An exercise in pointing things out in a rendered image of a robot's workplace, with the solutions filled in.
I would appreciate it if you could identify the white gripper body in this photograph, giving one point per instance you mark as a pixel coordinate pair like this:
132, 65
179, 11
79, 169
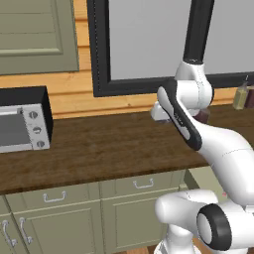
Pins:
160, 111

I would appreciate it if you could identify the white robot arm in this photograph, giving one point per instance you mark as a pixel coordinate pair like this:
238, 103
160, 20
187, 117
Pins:
228, 155

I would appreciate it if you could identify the olive green drawer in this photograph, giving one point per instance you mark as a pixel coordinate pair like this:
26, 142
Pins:
115, 185
201, 177
76, 195

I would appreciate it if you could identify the olive green drawer front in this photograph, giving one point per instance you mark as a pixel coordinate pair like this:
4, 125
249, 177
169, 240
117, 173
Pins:
115, 185
76, 195

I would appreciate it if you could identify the dark red jar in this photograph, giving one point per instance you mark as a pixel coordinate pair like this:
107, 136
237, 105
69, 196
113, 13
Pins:
203, 115

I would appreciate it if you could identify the olive oil bottle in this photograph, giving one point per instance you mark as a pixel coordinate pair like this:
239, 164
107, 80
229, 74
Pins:
240, 97

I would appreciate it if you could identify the black framed window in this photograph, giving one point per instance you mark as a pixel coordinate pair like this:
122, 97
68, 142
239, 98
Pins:
101, 49

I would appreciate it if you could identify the dark brown bottle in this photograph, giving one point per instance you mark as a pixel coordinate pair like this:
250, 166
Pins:
250, 97

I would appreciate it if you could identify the black and silver toaster oven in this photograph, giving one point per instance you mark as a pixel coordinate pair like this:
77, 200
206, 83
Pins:
20, 129

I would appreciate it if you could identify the olive green wall cupboard door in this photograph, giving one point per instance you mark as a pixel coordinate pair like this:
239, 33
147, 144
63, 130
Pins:
33, 33

